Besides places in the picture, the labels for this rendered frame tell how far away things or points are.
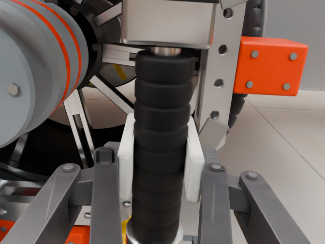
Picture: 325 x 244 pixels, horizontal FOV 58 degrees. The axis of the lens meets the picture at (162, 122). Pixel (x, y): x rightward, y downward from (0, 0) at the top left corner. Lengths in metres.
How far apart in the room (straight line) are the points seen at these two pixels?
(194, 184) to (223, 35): 0.25
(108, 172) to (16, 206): 0.39
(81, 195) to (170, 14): 0.10
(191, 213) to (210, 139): 1.07
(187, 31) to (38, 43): 0.17
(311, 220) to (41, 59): 1.51
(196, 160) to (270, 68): 0.27
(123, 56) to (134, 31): 0.33
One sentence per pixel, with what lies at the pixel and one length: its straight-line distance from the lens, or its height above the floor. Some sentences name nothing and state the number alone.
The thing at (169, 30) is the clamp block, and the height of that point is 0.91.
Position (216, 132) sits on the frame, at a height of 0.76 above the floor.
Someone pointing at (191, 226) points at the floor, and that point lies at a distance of 1.41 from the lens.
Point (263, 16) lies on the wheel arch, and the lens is 0.74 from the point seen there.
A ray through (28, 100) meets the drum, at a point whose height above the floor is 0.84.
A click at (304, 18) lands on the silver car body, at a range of 0.78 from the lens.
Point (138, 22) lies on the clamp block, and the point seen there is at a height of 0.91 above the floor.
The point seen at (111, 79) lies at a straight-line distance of 0.84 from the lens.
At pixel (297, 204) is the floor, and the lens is 1.73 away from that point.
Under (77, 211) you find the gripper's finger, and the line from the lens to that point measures 0.16.
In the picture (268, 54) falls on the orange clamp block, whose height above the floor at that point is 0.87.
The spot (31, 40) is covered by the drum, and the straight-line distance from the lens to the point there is 0.29.
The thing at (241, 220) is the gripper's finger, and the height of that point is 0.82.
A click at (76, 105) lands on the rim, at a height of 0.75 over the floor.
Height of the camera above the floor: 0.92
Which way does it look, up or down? 22 degrees down
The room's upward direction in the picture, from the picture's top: 4 degrees clockwise
